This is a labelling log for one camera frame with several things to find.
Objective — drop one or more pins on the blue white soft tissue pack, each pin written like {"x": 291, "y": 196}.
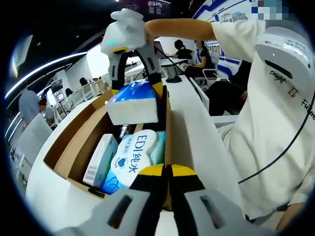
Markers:
{"x": 135, "y": 108}

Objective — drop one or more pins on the operator in white shirt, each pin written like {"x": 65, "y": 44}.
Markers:
{"x": 268, "y": 147}

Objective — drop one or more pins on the blue soft wet wipes pack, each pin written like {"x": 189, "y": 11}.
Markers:
{"x": 133, "y": 159}

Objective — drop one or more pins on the small white carton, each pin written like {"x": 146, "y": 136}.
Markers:
{"x": 101, "y": 159}

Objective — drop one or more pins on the brown cardboard shoe box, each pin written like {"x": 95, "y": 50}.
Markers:
{"x": 71, "y": 147}

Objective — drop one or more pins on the white ceiling air vent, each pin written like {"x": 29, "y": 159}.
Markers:
{"x": 22, "y": 51}

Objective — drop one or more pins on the white grey chest device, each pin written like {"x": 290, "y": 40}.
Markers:
{"x": 285, "y": 54}

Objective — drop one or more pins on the black computer mouse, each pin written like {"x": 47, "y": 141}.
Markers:
{"x": 173, "y": 79}

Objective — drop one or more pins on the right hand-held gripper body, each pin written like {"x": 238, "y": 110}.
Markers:
{"x": 125, "y": 32}

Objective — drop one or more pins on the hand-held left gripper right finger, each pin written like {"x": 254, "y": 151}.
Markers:
{"x": 214, "y": 214}

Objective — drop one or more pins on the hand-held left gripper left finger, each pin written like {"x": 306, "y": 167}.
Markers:
{"x": 123, "y": 214}

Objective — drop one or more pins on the blue white wall poster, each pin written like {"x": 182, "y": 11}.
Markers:
{"x": 221, "y": 14}

